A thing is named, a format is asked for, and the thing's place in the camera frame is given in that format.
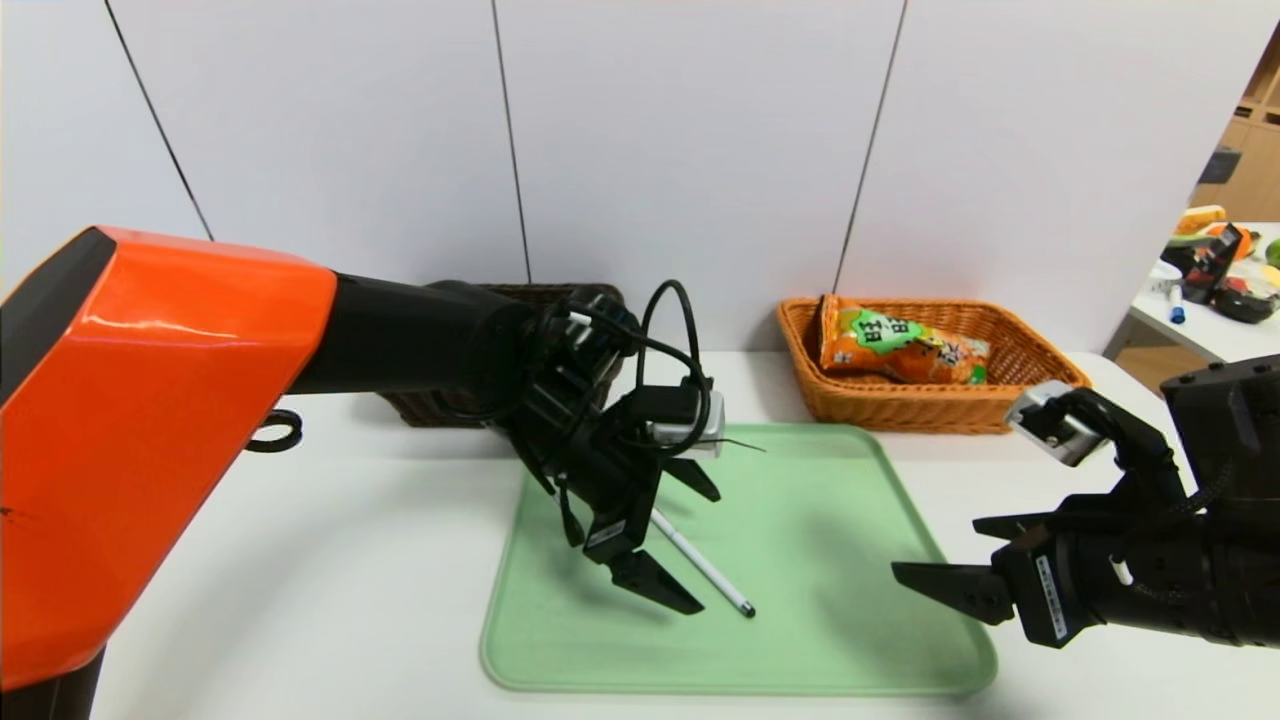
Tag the orange snack bag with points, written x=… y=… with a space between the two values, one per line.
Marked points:
x=900 y=350

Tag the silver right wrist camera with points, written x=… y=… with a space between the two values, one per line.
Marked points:
x=1050 y=425

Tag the wooden cabinet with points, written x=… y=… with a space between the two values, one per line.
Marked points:
x=1255 y=170

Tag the white round dish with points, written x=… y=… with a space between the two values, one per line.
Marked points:
x=1160 y=272

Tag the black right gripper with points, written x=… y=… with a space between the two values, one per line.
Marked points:
x=1044 y=592

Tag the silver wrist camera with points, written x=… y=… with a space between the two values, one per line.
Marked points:
x=1050 y=425
x=695 y=435

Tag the white background table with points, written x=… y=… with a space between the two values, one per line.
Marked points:
x=1200 y=335

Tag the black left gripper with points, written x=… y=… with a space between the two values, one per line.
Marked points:
x=612 y=528

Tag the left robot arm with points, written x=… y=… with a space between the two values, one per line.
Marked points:
x=150 y=400

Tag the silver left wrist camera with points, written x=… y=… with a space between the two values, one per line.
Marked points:
x=695 y=435

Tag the dark brown wicker basket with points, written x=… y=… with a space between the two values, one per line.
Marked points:
x=440 y=410

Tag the orange yellow food item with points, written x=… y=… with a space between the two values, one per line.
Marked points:
x=1198 y=220

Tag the black snack package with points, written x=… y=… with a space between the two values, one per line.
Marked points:
x=1210 y=262

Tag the black bowl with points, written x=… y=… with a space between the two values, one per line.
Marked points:
x=1243 y=300

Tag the light green plastic tray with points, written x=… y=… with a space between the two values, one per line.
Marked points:
x=800 y=620

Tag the white pen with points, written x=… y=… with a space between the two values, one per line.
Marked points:
x=715 y=575

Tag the dark grey box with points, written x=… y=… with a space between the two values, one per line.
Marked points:
x=1217 y=166

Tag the orange wicker basket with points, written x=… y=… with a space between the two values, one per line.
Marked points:
x=900 y=410

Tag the blue marker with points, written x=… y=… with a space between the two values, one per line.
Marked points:
x=1176 y=308

